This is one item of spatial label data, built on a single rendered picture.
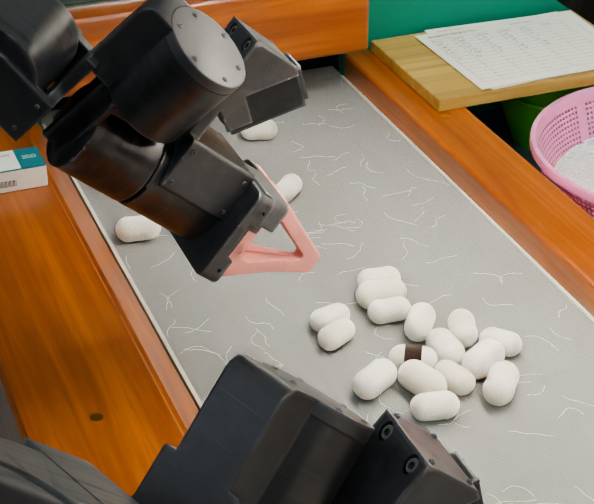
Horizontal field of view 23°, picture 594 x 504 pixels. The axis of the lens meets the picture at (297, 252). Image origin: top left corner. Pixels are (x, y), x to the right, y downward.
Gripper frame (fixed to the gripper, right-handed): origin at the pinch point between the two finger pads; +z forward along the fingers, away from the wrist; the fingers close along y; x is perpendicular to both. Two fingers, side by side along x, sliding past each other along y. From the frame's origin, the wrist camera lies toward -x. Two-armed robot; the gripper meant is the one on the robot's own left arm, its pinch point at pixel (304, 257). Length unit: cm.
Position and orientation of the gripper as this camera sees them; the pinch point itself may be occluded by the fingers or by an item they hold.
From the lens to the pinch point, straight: 98.4
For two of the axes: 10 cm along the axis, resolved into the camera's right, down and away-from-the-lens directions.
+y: -3.6, -4.8, 8.0
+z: 7.1, 4.1, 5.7
